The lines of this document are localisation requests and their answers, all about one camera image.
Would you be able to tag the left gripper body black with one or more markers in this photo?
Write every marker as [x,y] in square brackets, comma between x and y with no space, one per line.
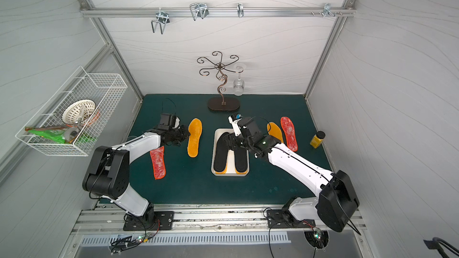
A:
[177,134]

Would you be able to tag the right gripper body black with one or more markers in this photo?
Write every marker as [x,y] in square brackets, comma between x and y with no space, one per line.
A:
[238,141]

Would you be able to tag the black insole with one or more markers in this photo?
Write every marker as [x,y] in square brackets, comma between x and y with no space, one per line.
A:
[240,160]
[220,159]

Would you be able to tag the red insole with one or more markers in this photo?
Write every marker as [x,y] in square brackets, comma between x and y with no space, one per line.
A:
[289,132]
[157,159]

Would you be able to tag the white storage box tray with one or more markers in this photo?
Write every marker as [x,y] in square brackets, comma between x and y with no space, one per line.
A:
[230,158]

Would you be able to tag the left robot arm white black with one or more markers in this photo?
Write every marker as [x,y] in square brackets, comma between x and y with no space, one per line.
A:
[108,173]

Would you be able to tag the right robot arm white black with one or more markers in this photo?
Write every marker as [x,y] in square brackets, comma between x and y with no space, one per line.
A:
[335,200]

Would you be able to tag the green table mat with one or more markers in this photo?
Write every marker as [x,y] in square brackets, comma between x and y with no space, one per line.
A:
[191,181]

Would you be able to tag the brown metal glass rack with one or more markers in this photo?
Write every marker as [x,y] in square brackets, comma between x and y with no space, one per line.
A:
[221,103]

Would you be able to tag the hanging wine glass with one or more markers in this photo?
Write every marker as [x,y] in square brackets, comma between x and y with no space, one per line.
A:
[239,84]

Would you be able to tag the yellow bottle black cap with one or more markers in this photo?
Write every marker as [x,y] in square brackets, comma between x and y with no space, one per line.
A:
[317,139]

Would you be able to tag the white plastic strainer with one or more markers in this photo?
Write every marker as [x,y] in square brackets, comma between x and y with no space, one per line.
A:
[79,112]

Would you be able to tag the green plastic item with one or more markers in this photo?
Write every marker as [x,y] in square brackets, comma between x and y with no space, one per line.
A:
[59,135]

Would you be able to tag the black object bottom right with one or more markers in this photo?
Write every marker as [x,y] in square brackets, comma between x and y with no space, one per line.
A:
[440,245]

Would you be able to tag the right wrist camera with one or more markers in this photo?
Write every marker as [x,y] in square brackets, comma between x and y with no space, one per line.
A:
[234,120]

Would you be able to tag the white wire basket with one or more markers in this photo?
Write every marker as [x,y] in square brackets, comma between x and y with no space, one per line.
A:
[106,90]

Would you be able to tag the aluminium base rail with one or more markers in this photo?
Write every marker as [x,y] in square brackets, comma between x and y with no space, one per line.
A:
[108,218]

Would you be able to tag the aluminium top rail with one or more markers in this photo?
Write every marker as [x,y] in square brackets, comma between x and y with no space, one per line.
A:
[214,12]

